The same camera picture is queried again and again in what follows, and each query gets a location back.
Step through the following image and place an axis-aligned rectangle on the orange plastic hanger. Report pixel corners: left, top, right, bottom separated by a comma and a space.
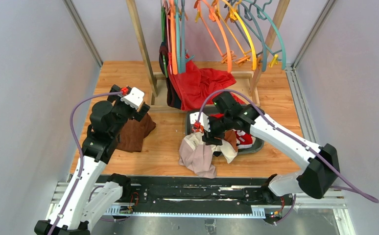
169, 0, 178, 75
194, 0, 234, 73

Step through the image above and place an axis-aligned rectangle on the brown underwear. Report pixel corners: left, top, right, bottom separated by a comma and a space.
212, 130, 238, 164

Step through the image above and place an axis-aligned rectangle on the grey plastic basin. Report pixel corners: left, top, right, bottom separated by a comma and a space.
185, 106, 264, 155

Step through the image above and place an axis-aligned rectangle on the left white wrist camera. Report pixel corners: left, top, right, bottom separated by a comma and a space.
120, 87, 145, 110

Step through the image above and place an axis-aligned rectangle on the red underwear white trim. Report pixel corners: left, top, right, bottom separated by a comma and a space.
224, 129, 256, 151

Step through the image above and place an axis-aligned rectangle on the wooden clothes rack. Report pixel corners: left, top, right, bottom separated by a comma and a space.
126, 0, 291, 113

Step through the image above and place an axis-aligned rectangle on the dark navy garment hanging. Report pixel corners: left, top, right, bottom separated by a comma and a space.
159, 6, 182, 110

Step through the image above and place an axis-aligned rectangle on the large red garment hanging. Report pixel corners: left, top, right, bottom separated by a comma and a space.
168, 61, 236, 111

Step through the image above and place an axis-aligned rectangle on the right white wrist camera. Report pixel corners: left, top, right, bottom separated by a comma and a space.
189, 112, 210, 132

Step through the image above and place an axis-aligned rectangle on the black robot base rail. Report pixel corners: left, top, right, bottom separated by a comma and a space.
51, 174, 346, 224

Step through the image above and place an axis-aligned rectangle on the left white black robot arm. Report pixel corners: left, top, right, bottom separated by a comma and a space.
34, 85, 150, 235

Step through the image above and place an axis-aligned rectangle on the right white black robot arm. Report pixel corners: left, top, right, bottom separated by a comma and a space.
190, 89, 340, 204

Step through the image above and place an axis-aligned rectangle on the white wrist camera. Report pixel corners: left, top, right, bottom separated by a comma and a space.
120, 87, 145, 110
189, 112, 210, 132

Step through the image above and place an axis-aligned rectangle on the yellow plastic clip hanger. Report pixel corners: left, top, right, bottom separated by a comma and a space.
209, 0, 258, 72

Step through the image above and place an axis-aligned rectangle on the teal plastic hanger pair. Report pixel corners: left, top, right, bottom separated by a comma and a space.
173, 0, 193, 74

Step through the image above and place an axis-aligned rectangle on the pale pink underwear cream waistband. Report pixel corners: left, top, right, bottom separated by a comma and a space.
178, 132, 221, 179

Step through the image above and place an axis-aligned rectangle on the teal plastic clip hanger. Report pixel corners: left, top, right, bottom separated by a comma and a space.
258, 0, 290, 71

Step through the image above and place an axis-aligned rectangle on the blue-grey plastic clip hanger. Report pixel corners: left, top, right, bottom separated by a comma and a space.
229, 0, 273, 71

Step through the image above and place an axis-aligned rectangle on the brown cloth on table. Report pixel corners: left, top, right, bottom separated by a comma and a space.
116, 114, 156, 152

